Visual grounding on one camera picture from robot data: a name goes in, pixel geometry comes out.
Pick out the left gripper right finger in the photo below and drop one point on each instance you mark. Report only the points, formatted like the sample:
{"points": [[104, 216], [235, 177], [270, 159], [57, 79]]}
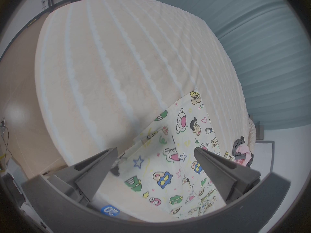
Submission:
{"points": [[218, 171]]}

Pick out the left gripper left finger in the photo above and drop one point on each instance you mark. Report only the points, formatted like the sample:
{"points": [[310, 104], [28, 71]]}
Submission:
{"points": [[97, 171]]}

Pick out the white printed pyjama garment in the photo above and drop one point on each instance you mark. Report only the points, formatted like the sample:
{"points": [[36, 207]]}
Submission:
{"points": [[170, 173]]}

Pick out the pile of clothes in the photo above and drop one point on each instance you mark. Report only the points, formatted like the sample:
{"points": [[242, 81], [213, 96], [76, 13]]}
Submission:
{"points": [[241, 152]]}

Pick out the bed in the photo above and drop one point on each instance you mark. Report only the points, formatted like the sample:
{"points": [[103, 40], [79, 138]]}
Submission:
{"points": [[109, 69]]}

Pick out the cream pillow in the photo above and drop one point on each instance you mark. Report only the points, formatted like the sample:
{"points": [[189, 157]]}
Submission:
{"points": [[252, 132]]}

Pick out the grey bedside table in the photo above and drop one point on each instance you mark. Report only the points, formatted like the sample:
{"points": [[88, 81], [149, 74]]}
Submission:
{"points": [[259, 130]]}

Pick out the blue-green curtain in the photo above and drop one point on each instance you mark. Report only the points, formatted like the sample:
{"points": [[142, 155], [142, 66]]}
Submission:
{"points": [[255, 45]]}

